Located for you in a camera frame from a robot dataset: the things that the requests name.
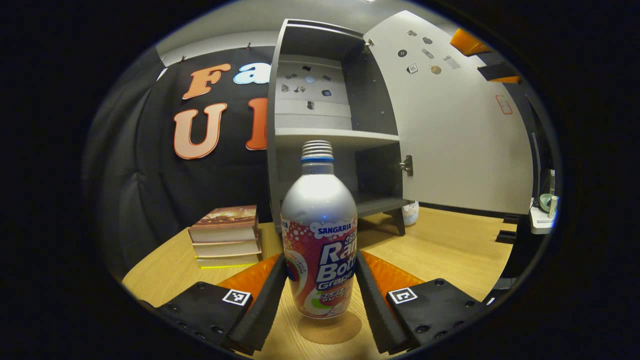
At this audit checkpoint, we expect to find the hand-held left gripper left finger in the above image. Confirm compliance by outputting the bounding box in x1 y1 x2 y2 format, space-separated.
137 252 288 357

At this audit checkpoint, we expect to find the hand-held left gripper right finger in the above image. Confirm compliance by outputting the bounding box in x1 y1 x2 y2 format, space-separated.
354 250 493 355

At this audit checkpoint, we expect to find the round cork coaster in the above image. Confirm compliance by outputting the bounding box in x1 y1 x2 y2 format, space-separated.
297 309 363 345

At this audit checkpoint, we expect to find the white cabinet door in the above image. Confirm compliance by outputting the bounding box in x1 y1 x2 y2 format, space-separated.
363 10 535 216

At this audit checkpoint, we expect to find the silver pink drink bottle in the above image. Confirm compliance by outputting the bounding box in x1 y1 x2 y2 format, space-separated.
280 140 359 319

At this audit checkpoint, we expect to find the grey cabinet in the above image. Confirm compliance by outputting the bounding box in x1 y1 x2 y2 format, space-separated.
266 19 413 237

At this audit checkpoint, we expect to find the plain paperback book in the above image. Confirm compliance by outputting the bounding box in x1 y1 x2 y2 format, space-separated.
192 240 262 259

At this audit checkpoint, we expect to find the white patterned object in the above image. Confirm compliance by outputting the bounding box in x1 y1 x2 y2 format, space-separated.
401 201 420 227

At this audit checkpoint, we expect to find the black stand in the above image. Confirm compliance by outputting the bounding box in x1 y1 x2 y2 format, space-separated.
496 214 521 245

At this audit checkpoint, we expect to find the white small shelf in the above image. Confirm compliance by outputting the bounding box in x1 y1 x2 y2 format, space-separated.
529 197 559 235

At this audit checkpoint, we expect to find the black backdrop cloth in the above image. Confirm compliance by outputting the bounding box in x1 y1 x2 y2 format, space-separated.
82 45 276 281

